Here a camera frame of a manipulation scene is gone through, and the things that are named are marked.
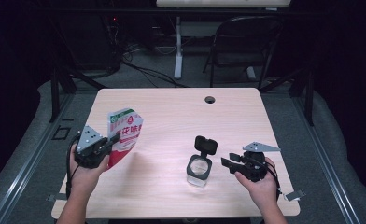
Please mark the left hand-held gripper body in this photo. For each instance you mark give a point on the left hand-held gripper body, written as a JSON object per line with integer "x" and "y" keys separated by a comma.
{"x": 87, "y": 140}

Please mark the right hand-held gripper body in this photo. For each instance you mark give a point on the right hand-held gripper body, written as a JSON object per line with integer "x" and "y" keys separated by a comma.
{"x": 254, "y": 165}

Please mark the pink and white plastic bag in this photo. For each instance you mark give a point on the pink and white plastic bag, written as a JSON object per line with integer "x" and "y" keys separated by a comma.
{"x": 126, "y": 130}

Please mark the clear jar with black lid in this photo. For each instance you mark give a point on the clear jar with black lid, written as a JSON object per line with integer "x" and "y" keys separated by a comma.
{"x": 199, "y": 168}

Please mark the person's right hand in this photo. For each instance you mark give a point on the person's right hand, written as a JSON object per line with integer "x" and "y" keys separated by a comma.
{"x": 263, "y": 193}

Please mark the person's left hand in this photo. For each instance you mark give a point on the person's left hand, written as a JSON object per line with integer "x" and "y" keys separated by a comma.
{"x": 83, "y": 180}

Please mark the grey tape tab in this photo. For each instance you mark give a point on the grey tape tab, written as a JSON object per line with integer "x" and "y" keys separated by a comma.
{"x": 294, "y": 195}
{"x": 58, "y": 197}

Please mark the black metal stand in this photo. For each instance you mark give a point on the black metal stand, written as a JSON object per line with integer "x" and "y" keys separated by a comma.
{"x": 309, "y": 99}
{"x": 55, "y": 93}

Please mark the white desk foot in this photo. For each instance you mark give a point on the white desk foot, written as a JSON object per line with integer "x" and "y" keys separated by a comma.
{"x": 251, "y": 73}

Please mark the dark equipment cabinet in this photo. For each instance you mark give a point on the dark equipment cabinet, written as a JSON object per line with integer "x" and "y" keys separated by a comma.
{"x": 87, "y": 40}

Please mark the white desk leg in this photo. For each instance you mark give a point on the white desk leg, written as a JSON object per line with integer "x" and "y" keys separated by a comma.
{"x": 178, "y": 49}

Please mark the black folding chair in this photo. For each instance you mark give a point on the black folding chair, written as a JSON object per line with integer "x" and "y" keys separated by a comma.
{"x": 243, "y": 40}

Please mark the metal floor rail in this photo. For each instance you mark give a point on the metal floor rail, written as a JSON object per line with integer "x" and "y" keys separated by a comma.
{"x": 25, "y": 168}
{"x": 327, "y": 168}

